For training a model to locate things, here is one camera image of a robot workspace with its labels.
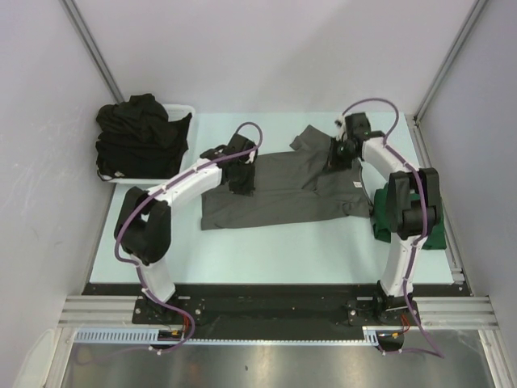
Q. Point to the black t shirts pile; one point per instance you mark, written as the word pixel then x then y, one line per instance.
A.
pixel 138 139

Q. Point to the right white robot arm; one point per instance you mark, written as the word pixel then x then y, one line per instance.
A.
pixel 413 209

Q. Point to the white plastic basket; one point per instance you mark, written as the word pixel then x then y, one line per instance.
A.
pixel 175 112

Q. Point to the green folded t shirt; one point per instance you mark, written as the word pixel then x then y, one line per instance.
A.
pixel 436 239

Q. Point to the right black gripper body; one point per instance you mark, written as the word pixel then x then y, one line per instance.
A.
pixel 339 157

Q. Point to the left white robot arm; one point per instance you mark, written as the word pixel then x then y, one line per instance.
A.
pixel 143 231

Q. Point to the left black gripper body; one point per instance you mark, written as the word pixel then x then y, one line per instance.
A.
pixel 243 183

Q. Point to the light blue cable duct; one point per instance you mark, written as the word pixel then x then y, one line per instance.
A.
pixel 165 338

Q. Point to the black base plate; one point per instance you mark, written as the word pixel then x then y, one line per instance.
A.
pixel 275 312

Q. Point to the aluminium frame rail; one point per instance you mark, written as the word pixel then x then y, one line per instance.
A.
pixel 437 313

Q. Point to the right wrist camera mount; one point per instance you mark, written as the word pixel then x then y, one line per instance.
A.
pixel 342 128

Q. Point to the grey t shirt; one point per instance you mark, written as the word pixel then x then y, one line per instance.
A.
pixel 290 187

